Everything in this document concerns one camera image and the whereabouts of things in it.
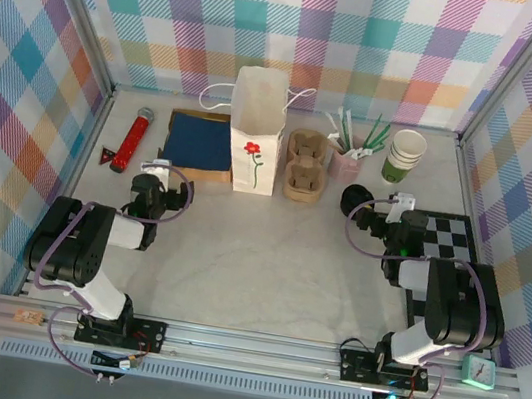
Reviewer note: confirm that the stack of green paper cups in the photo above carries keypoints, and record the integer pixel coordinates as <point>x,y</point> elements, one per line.
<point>394,169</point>

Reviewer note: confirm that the aluminium frame post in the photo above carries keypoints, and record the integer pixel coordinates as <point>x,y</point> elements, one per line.
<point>514,72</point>
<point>86,9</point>

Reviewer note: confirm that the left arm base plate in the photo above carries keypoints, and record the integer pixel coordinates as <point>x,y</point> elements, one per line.
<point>148,333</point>

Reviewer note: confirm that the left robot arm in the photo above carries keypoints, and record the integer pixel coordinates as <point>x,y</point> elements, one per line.
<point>121,232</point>

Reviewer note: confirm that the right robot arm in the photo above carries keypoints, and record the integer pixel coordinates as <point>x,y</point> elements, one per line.
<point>413,276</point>

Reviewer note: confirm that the pink straw holder cup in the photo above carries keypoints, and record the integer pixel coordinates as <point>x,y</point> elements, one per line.
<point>342,168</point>

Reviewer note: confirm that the white green striped straw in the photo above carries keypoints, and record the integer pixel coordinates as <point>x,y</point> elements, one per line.
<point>346,126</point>

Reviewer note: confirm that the wooden stirrer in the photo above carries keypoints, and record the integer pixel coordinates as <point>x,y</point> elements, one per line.
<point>342,143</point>

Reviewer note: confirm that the blue napkin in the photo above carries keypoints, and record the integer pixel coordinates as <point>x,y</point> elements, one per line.
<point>196,143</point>

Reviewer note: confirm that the yellow connector plug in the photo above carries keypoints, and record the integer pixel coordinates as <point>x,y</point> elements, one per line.
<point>127,364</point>

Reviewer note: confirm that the small dark red triangle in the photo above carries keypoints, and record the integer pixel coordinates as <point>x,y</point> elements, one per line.
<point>106,157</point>

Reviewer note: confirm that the white flower paper bag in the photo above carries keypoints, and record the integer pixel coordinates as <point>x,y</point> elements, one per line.
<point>257,127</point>

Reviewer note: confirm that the black grey chessboard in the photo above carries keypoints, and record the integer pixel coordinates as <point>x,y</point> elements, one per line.
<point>453,234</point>

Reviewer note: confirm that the mint green alarm clock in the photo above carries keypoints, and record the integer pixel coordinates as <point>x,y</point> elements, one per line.
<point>478,371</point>

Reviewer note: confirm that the white wrapped straw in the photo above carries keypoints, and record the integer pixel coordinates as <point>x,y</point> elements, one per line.
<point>332,125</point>
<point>357,152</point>

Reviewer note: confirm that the stack of pulp cup carriers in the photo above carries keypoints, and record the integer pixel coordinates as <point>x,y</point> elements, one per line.
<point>304,165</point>

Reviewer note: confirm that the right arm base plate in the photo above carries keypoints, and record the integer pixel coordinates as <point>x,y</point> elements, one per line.
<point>356,365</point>

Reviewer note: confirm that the aluminium mounting rail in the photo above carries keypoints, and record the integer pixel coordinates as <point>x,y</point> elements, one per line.
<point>247,348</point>

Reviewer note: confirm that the aluminium frame bar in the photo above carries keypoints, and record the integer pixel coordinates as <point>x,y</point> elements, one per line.
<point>87,146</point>
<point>467,191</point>

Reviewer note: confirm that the small wooden tag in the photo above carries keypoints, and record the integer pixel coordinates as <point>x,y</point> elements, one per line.
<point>28,317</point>

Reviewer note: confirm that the stack of black lids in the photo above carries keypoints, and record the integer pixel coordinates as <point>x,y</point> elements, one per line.
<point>354,201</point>

